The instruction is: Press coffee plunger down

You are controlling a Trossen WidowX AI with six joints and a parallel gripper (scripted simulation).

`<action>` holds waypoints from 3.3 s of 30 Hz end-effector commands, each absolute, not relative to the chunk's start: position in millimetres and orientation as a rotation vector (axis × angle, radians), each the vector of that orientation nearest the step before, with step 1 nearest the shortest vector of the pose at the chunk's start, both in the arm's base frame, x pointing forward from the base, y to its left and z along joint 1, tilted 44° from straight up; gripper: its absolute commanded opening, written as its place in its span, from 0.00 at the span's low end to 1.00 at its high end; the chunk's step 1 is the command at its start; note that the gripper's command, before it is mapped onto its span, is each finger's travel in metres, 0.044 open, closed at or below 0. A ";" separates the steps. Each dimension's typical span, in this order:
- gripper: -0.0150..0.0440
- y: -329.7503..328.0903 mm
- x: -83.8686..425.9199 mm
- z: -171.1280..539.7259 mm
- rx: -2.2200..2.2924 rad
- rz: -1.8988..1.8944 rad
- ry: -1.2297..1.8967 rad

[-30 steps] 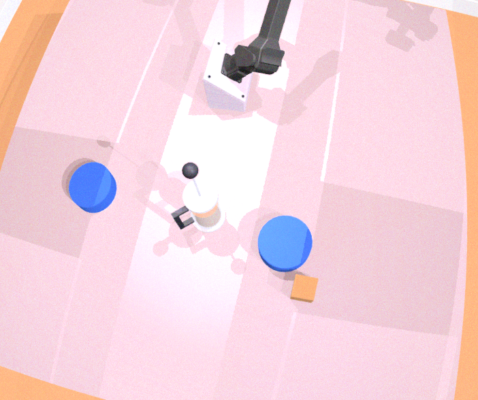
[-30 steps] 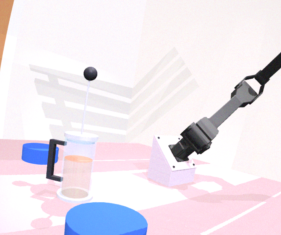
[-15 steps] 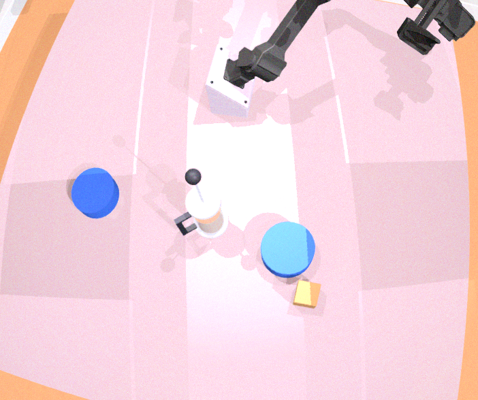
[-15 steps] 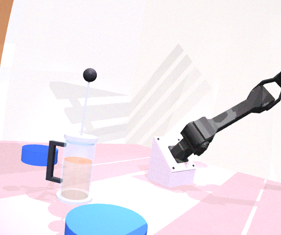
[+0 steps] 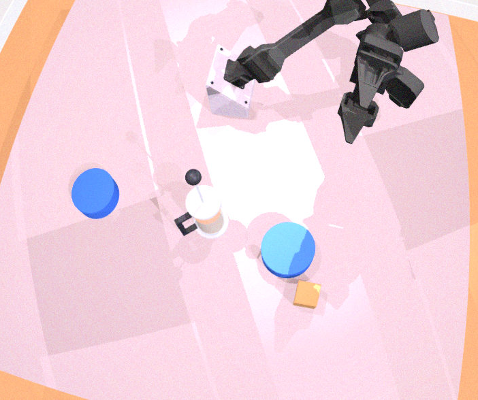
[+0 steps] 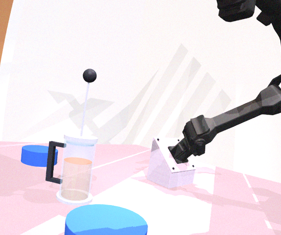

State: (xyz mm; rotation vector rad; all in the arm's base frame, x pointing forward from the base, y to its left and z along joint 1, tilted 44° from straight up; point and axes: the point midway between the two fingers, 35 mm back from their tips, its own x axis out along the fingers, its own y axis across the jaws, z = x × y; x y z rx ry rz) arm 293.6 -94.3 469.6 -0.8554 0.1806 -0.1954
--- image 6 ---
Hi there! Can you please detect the glass french press with black handle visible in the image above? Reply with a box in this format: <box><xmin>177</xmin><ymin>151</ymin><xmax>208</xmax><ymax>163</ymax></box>
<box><xmin>45</xmin><ymin>69</ymin><xmax>98</xmax><ymax>206</ymax></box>

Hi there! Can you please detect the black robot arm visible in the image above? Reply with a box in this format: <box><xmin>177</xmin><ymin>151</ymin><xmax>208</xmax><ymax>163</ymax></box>
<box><xmin>168</xmin><ymin>0</ymin><xmax>281</xmax><ymax>164</ymax></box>

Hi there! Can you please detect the light blue cylinder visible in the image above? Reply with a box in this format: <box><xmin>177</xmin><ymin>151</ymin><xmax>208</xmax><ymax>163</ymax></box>
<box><xmin>21</xmin><ymin>145</ymin><xmax>58</xmax><ymax>167</ymax></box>
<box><xmin>64</xmin><ymin>204</ymin><xmax>148</xmax><ymax>235</ymax></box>

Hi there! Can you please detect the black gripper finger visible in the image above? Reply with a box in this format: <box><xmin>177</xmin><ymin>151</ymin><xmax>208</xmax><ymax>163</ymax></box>
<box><xmin>217</xmin><ymin>0</ymin><xmax>246</xmax><ymax>10</ymax></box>

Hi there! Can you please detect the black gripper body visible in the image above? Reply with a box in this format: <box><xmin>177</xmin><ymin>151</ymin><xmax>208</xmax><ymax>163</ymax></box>
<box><xmin>218</xmin><ymin>0</ymin><xmax>270</xmax><ymax>22</ymax></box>

